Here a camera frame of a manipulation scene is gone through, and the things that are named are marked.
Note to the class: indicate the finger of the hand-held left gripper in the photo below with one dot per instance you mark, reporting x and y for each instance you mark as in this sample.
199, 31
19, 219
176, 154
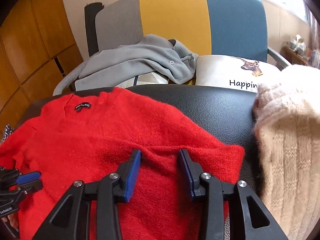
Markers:
28, 177

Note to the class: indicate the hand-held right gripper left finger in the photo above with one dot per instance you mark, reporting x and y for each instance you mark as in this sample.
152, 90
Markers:
132, 177

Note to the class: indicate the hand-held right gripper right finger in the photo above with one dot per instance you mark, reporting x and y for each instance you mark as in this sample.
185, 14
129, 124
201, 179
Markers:
186, 175

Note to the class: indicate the red knit sweater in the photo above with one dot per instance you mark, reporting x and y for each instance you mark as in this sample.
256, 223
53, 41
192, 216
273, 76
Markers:
87, 142

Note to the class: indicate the cream ribbed knit sweater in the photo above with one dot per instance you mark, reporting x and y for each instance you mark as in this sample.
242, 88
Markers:
290, 142

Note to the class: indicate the person's left hand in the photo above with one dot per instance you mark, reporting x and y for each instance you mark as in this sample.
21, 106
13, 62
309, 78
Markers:
12, 223

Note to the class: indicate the speckled patterned cloth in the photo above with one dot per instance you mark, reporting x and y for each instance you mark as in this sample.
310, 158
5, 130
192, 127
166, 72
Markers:
8, 133

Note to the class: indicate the white deer print pillow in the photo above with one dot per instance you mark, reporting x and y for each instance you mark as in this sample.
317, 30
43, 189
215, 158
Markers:
225, 71

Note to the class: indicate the grey button shirt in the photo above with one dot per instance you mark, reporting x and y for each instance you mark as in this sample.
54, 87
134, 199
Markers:
130, 60

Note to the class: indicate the wooden wardrobe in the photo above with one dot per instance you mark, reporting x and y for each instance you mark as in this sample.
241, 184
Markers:
32, 42

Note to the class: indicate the grey yellow blue chair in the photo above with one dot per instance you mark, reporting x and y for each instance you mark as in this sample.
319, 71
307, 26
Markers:
172, 17

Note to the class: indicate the wooden desk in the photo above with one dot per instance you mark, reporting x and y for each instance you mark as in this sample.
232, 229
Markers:
297, 56

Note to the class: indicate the group of small jars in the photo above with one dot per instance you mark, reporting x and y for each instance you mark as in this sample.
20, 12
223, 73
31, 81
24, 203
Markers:
297, 43

